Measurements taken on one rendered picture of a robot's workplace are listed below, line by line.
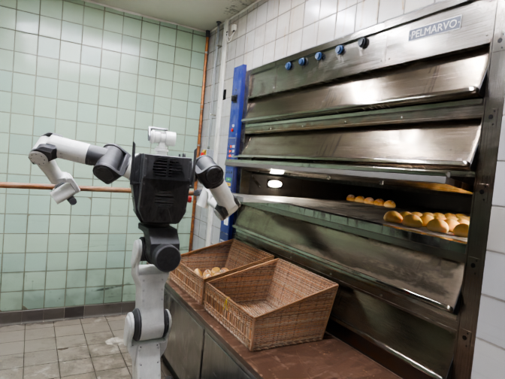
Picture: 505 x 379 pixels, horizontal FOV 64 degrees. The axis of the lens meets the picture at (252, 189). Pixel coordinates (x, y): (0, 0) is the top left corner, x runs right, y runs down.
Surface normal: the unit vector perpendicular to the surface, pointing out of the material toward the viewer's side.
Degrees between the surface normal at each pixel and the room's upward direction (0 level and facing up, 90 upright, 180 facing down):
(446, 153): 70
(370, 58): 90
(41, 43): 90
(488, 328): 90
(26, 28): 90
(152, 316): 66
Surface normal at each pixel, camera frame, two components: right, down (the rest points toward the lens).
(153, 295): 0.50, -0.09
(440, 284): -0.79, -0.39
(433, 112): -0.87, -0.05
